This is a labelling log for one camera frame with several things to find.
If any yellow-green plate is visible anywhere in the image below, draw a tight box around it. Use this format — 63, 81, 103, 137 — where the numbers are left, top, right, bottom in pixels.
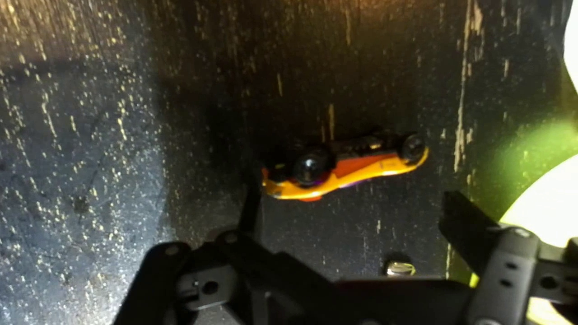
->
466, 113, 578, 325

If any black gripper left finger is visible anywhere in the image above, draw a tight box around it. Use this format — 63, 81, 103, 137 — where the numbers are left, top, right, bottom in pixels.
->
114, 176, 334, 325

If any orange toy car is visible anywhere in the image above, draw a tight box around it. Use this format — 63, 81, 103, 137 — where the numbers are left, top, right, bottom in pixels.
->
262, 131, 430, 202

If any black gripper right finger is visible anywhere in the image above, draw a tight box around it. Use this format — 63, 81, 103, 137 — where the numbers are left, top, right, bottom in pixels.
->
439, 191, 578, 325

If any black coffee table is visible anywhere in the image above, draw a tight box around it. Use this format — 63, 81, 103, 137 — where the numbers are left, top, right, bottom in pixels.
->
0, 0, 576, 325

